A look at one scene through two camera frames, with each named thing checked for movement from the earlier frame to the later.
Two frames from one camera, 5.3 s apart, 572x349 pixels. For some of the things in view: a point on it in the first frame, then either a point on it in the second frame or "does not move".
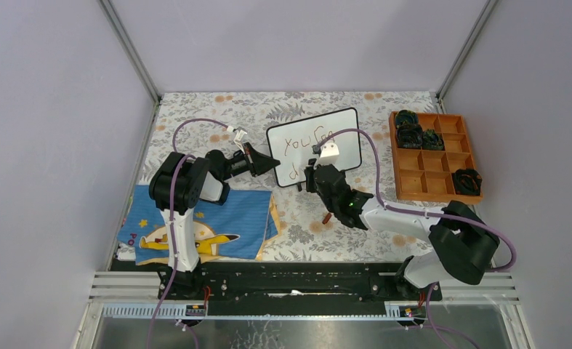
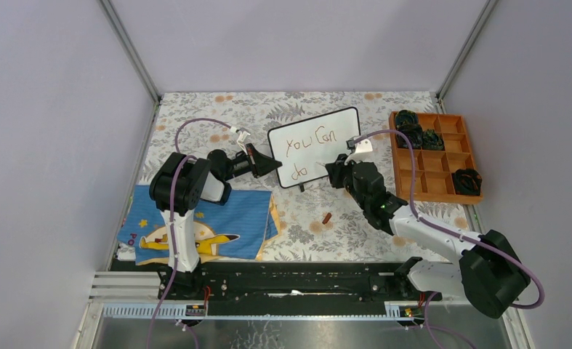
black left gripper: (256, 163) does not move
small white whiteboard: (331, 138) does not move
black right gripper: (309, 174) -> (336, 169)
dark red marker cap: (326, 219) does not move
